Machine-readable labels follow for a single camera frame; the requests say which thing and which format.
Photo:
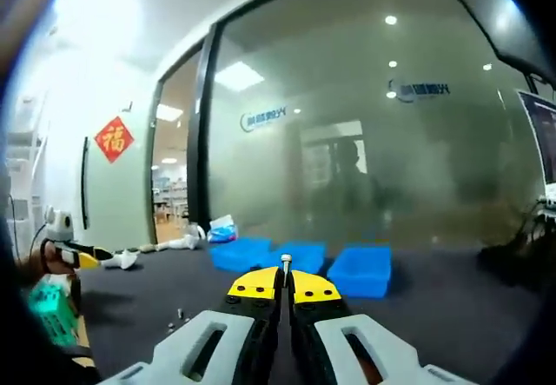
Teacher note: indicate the large dark wall screen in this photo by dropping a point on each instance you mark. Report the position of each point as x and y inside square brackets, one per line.
[512, 24]

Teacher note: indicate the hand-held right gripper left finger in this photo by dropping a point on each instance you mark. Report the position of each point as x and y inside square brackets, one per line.
[174, 359]

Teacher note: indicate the screws nuts and washers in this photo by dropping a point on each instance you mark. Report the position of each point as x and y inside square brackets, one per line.
[179, 313]

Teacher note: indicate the gold oval object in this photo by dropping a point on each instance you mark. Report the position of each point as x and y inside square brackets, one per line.
[148, 248]

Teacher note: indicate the red diamond door decoration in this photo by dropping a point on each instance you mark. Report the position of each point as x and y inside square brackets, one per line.
[114, 139]

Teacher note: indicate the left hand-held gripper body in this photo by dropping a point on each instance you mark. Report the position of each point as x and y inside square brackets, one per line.
[61, 224]

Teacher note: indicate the single silver screw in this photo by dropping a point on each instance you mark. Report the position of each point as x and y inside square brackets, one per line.
[285, 263]

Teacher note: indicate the person's left hand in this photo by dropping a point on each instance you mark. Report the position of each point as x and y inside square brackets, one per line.
[52, 261]

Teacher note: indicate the blue plastic bin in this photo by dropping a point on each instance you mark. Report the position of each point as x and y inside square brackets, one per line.
[306, 254]
[239, 254]
[360, 272]

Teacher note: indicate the teal plastic basket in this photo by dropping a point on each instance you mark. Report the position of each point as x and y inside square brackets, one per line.
[52, 311]

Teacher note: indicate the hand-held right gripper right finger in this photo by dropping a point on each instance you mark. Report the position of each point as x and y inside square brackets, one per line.
[382, 359]

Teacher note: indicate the blue logo wall decal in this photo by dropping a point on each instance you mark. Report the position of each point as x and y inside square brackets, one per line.
[419, 90]

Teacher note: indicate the clear glass mug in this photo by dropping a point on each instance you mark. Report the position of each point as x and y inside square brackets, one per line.
[197, 230]

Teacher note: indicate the computer monitor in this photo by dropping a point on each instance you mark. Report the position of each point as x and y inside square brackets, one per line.
[543, 137]

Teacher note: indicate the person in black shirt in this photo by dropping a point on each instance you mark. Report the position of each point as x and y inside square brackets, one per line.
[26, 359]

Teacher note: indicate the blue white tissue pack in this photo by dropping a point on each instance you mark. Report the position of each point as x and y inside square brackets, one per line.
[222, 230]

